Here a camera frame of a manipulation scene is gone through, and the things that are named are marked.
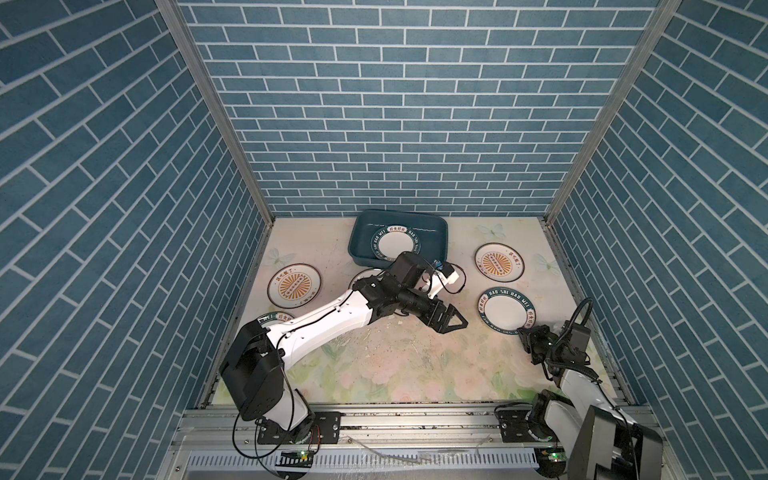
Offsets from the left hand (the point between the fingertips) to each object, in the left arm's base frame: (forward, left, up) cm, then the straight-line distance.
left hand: (455, 318), depth 71 cm
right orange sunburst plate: (+32, -24, -20) cm, 45 cm away
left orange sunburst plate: (+23, +49, -21) cm, 58 cm away
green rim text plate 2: (+12, -21, -19) cm, 31 cm away
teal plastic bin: (+47, -1, -18) cm, 51 cm away
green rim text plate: (+41, +15, -19) cm, 47 cm away
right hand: (+6, -23, -16) cm, 28 cm away
